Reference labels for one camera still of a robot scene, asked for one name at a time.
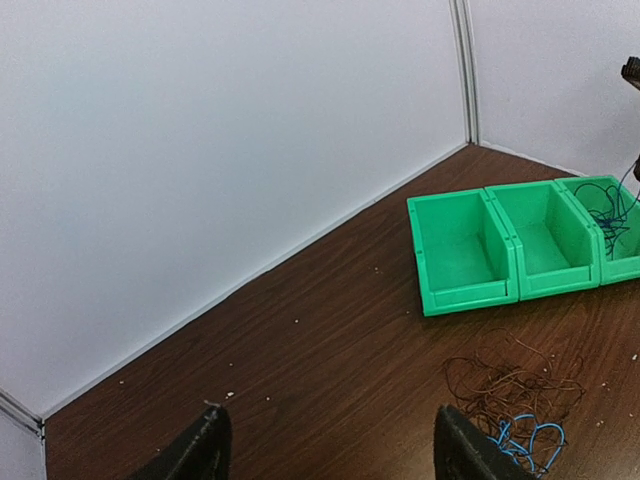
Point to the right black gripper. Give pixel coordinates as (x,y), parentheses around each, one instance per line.
(630,72)

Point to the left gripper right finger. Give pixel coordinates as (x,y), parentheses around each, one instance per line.
(462,452)

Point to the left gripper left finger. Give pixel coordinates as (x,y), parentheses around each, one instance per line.
(200,452)

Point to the green three-compartment bin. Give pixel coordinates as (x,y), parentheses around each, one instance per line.
(503,244)

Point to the left aluminium frame post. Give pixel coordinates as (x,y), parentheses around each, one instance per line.
(22,416)

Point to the aluminium frame post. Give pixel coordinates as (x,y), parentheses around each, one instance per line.
(22,416)
(462,27)

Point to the right aluminium frame post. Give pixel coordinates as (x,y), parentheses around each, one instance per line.
(462,27)

